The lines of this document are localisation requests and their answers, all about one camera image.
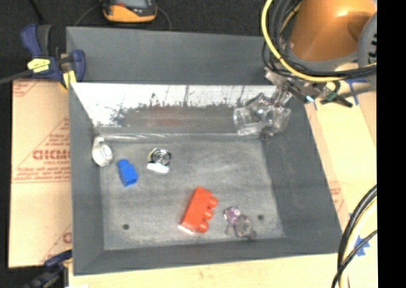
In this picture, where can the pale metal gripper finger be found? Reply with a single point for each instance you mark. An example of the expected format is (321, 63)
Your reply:
(276, 95)
(284, 99)

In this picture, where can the purple clear trinket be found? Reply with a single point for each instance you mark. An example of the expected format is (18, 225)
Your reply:
(232, 214)

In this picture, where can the grey metal bin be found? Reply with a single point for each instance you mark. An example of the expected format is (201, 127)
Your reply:
(196, 194)

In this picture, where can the silver hexagonal metal fitting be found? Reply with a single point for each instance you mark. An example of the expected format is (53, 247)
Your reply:
(159, 155)

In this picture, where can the clear round glass piece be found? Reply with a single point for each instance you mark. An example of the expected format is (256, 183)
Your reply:
(244, 226)

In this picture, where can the white flat oblong piece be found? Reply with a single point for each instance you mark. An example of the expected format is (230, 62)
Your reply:
(157, 168)

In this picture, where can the red toy building block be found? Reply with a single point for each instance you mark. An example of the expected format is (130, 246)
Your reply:
(198, 212)

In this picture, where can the blue toy block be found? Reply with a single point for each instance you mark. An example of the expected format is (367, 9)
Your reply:
(127, 173)

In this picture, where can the white round cap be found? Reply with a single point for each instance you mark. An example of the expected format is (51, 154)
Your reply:
(102, 153)

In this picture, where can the brown cardboard board red print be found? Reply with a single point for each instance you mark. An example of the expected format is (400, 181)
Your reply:
(38, 185)

